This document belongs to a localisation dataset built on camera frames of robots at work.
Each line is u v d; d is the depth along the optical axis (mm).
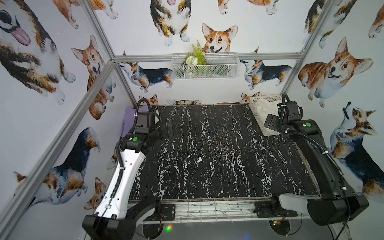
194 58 819
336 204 371
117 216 369
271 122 671
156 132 614
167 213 742
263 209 734
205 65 863
